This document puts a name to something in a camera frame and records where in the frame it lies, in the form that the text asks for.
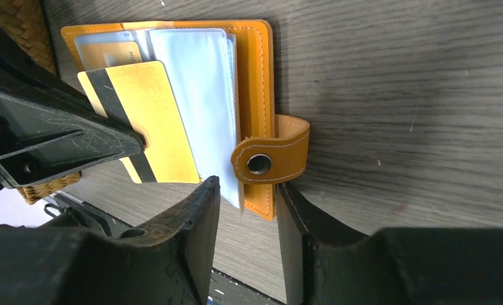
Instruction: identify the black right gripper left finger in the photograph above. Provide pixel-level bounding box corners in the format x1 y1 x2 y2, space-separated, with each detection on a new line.
0 176 220 304

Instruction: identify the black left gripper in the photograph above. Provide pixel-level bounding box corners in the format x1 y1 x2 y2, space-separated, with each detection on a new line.
0 27 144 190

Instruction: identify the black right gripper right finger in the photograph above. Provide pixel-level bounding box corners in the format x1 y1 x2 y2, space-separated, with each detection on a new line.
277 183 503 304

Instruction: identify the orange leather card holder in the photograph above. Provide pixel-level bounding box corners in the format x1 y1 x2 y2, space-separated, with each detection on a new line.
61 20 310 220

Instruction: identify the woven rattan divided tray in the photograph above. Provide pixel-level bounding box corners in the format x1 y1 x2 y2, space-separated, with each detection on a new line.
0 0 81 205

